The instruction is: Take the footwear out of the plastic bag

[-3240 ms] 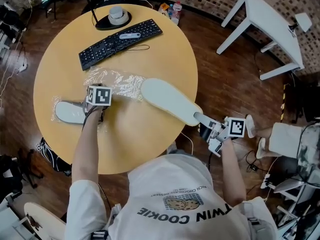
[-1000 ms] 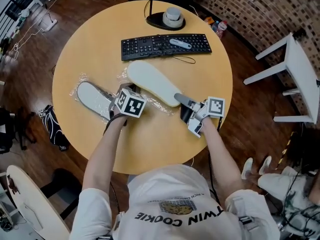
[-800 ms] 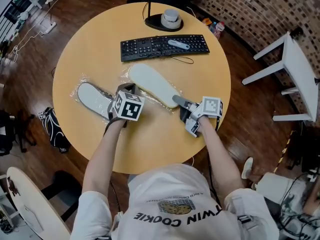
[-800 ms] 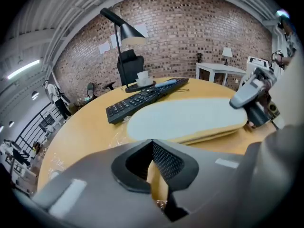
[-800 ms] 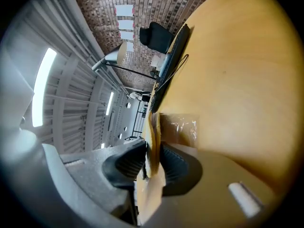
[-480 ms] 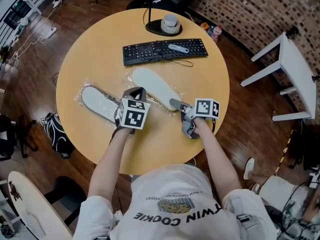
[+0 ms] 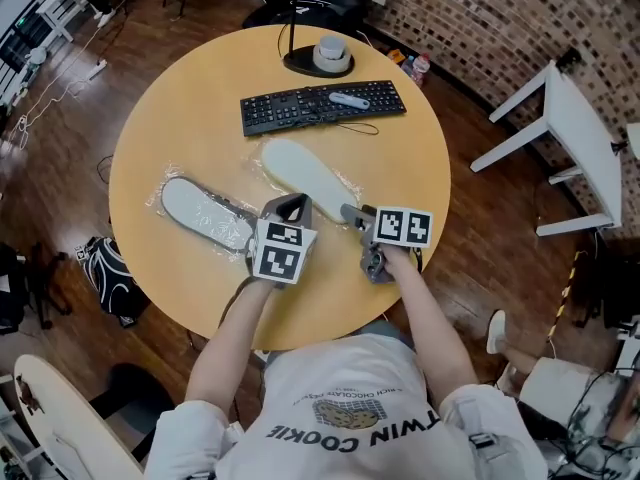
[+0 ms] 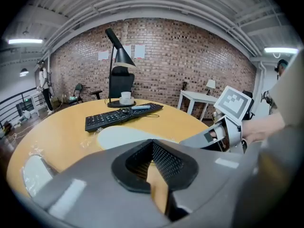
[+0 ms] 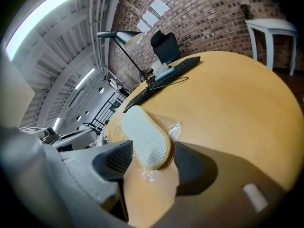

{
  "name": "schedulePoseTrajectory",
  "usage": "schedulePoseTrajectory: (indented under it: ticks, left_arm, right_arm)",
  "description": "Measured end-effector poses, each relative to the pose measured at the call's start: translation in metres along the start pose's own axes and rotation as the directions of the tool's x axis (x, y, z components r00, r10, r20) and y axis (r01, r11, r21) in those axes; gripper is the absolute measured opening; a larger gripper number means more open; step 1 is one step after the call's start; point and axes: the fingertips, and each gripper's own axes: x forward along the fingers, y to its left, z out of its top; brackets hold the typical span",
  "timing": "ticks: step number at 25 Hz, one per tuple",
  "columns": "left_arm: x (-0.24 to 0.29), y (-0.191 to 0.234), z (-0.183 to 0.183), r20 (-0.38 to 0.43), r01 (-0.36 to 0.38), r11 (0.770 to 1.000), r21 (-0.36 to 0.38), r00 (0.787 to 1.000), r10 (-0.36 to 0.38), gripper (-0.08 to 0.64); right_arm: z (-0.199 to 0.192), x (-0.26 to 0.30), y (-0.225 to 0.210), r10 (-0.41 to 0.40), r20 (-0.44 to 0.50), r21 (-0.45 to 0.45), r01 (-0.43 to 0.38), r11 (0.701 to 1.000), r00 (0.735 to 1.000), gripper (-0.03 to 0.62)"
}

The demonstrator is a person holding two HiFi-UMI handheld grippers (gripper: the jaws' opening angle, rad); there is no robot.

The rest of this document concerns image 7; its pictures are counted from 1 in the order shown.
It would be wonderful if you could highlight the white round table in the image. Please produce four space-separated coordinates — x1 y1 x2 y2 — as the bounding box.
13 353 147 480

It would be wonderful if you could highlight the clear plastic bag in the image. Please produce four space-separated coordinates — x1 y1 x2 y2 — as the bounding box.
246 136 367 227
144 163 263 264

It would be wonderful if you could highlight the person's left forearm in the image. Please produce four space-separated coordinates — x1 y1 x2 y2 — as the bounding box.
184 276 274 415

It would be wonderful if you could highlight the black computer keyboard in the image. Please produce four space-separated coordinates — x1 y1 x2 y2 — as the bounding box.
239 79 408 139

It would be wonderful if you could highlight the grey-trimmed slipper footwear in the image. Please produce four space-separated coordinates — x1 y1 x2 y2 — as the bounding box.
160 176 257 255

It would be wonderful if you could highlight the black and white bag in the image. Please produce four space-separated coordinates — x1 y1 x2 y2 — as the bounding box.
78 236 137 328

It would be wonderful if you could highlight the white bench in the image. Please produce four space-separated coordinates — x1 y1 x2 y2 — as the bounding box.
35 0 90 44

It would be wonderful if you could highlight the person's right forearm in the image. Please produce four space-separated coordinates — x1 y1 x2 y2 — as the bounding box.
382 246 482 401

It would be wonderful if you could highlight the black desk lamp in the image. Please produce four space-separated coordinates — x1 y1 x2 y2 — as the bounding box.
276 0 357 80

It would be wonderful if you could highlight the person's white printed shirt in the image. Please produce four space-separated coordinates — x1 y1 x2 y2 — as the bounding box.
143 332 550 480

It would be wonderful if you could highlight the thin black cable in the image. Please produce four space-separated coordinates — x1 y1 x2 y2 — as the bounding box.
298 114 380 137

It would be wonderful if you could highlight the plain white slipper footwear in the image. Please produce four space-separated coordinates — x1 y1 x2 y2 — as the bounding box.
260 138 360 225

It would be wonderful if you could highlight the white side table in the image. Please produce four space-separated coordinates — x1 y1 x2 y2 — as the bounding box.
469 59 625 238

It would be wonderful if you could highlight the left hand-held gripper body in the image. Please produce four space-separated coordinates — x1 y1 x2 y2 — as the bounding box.
246 192 319 290

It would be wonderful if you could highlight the white and grey round cup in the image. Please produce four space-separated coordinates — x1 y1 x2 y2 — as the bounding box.
312 35 353 75

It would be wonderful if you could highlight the clear plastic bottle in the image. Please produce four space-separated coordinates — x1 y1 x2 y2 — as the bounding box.
410 52 433 87

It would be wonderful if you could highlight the white power strip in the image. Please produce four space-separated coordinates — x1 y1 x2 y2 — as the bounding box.
81 58 109 83

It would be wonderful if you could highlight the grey and white handheld tool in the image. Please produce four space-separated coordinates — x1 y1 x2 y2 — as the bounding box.
327 90 372 111

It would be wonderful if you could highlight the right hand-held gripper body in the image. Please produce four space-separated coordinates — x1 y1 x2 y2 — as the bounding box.
352 205 434 285

